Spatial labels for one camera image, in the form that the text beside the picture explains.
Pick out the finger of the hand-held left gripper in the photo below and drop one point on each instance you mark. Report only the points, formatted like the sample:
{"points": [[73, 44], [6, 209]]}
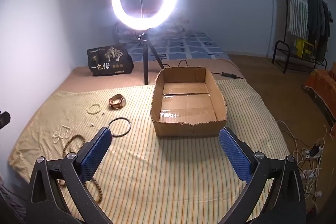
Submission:
{"points": [[4, 120]]}

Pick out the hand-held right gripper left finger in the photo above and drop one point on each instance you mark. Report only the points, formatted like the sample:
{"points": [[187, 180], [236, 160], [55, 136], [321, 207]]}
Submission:
{"points": [[95, 155]]}

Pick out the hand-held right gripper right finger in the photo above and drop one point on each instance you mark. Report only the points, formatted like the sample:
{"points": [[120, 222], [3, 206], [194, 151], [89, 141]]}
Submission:
{"points": [[235, 158]]}

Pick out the black bangle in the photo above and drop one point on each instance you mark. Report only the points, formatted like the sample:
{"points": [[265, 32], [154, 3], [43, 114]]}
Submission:
{"points": [[109, 124]]}

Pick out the cardboard box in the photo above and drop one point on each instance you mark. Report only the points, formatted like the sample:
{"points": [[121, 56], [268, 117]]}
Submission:
{"points": [[183, 106]]}

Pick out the striped yellow cloth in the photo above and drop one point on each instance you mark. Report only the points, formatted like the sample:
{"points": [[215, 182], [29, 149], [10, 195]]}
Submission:
{"points": [[157, 174]]}

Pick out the white power strip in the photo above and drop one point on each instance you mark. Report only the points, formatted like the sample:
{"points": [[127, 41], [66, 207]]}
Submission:
{"points": [[309, 152]]}

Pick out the black printed snack bag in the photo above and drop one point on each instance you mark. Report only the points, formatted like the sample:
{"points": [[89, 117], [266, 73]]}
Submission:
{"points": [[110, 62]]}

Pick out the orange covered box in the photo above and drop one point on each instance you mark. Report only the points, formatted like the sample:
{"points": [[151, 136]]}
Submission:
{"points": [[321, 87]]}

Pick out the black metal clothes rack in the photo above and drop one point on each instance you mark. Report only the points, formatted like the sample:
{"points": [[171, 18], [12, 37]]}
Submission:
{"points": [[279, 52]]}

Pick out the floral blanket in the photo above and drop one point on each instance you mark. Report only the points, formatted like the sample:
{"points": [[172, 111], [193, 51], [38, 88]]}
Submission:
{"points": [[178, 27]]}

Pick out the dark hanging clothes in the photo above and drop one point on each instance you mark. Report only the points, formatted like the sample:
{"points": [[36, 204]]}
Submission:
{"points": [[317, 19]]}

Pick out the white striped towel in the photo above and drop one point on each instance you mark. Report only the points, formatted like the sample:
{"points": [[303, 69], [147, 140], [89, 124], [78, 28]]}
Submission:
{"points": [[298, 6]]}

